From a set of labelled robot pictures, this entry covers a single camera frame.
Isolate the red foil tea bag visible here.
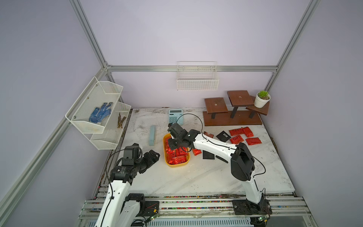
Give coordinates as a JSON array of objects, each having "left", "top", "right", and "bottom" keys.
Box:
[
  {"left": 192, "top": 149, "right": 202, "bottom": 156},
  {"left": 229, "top": 128, "right": 244, "bottom": 137},
  {"left": 230, "top": 135, "right": 244, "bottom": 145},
  {"left": 243, "top": 127, "right": 254, "bottom": 138},
  {"left": 246, "top": 137, "right": 262, "bottom": 146}
]

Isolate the light blue calculator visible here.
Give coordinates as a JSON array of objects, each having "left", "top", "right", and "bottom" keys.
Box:
[{"left": 168, "top": 109, "right": 183, "bottom": 125}]

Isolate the small potted green plant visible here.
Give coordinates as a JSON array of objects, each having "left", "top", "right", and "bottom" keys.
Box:
[{"left": 254, "top": 90, "right": 271, "bottom": 108}]

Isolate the yellow storage box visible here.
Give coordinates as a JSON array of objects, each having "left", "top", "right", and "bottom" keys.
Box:
[{"left": 163, "top": 134, "right": 191, "bottom": 167}]

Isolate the aluminium frame rail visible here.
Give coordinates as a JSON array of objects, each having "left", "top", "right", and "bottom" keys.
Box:
[{"left": 107, "top": 65, "right": 278, "bottom": 72}]

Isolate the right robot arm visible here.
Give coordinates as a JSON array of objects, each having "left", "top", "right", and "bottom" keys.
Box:
[{"left": 167, "top": 123, "right": 262, "bottom": 205}]

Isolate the light blue stapler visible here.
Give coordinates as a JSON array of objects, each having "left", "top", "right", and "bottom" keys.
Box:
[{"left": 149, "top": 125, "right": 156, "bottom": 146}]

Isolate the upper white mesh shelf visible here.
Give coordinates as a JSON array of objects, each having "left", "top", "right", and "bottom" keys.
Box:
[{"left": 65, "top": 77, "right": 123, "bottom": 134}]

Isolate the lower white mesh shelf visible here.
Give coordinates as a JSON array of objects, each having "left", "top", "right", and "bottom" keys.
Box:
[{"left": 90, "top": 102, "right": 131, "bottom": 150}]

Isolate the red foil tea bags pile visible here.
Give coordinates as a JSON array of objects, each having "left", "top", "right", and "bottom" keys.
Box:
[{"left": 165, "top": 141, "right": 189, "bottom": 165}]

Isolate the white mesh shelf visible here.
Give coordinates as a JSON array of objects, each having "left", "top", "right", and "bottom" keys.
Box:
[
  {"left": 65, "top": 77, "right": 123, "bottom": 134},
  {"left": 90, "top": 102, "right": 131, "bottom": 150}
]

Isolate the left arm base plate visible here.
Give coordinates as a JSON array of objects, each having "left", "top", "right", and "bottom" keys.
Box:
[{"left": 122, "top": 193, "right": 160, "bottom": 217}]

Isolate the brown wooden tiered stand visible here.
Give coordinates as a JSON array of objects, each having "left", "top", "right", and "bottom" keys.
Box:
[{"left": 203, "top": 90, "right": 271, "bottom": 126}]

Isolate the black barcode tea bag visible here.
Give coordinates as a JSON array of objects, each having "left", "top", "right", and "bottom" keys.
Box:
[
  {"left": 202, "top": 150, "right": 215, "bottom": 160},
  {"left": 216, "top": 131, "right": 231, "bottom": 142}
]

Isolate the white wire wall basket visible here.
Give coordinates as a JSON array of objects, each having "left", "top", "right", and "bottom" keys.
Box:
[{"left": 177, "top": 61, "right": 219, "bottom": 91}]

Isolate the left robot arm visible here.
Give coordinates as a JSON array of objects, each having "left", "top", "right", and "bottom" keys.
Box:
[{"left": 95, "top": 143, "right": 160, "bottom": 227}]

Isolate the wooden clothespins bundle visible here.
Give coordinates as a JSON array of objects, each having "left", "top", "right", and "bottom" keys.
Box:
[{"left": 117, "top": 113, "right": 127, "bottom": 129}]

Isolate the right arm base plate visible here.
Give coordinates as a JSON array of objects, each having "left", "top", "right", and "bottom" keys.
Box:
[{"left": 232, "top": 197, "right": 272, "bottom": 215}]

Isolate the blue dotted work glove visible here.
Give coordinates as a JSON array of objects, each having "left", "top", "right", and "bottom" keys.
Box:
[{"left": 89, "top": 102, "right": 113, "bottom": 124}]

